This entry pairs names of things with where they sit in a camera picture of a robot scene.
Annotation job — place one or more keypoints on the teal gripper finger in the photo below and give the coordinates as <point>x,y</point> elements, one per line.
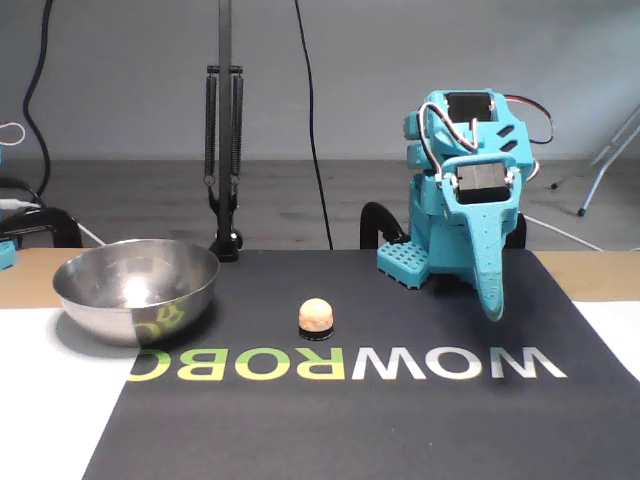
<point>490,260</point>

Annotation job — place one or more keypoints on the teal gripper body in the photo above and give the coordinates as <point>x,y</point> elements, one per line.
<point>481,184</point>

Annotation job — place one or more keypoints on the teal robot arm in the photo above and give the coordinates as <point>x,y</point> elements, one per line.
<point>507,122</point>

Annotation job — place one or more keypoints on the metal bowl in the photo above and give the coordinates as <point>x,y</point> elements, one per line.
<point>100,310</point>

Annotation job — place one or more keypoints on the black table clamp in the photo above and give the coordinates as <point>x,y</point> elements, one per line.
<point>55,220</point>
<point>521,230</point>
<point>370,220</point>

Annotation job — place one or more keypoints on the white tripod leg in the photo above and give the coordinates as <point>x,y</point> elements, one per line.
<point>601,170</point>

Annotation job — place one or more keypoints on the black mat with WOWROBO print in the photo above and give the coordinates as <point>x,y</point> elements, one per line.
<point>350,430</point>

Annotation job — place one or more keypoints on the small teal printed block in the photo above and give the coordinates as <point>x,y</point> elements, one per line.
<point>6,255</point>

